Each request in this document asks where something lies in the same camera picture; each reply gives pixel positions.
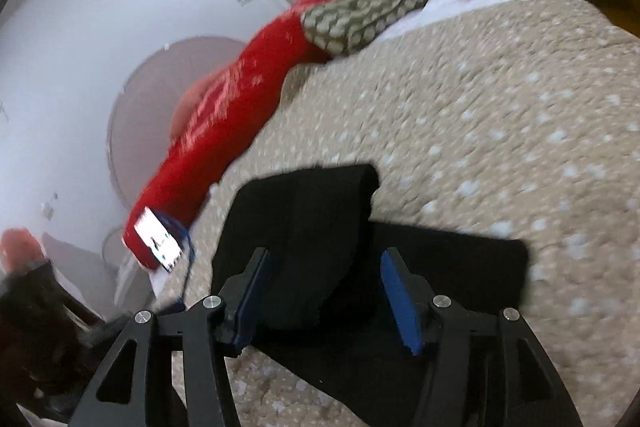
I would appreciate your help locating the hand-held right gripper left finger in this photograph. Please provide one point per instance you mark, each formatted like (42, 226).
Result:
(252, 292)

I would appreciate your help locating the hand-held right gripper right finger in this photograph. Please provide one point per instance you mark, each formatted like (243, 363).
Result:
(400, 302)

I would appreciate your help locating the black pants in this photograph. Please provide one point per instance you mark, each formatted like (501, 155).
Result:
(310, 217)

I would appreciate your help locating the smartphone with lit screen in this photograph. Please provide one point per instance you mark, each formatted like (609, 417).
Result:
(157, 239)

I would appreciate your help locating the red blanket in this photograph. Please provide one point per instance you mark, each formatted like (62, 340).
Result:
(240, 107)

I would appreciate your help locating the white electric fan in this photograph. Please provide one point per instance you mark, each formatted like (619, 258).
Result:
(145, 107)

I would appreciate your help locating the beige spotted quilted bedspread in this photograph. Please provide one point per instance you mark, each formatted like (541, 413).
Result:
(500, 107)

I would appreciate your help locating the dark chair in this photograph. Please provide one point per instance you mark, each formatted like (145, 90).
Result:
(35, 322)

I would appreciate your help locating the orange-red cloth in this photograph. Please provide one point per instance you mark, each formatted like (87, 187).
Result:
(20, 249)

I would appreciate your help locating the olive spotted pillow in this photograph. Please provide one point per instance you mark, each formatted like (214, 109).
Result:
(360, 14)

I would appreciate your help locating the white wall outlet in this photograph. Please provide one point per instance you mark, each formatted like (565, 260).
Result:
(49, 208)

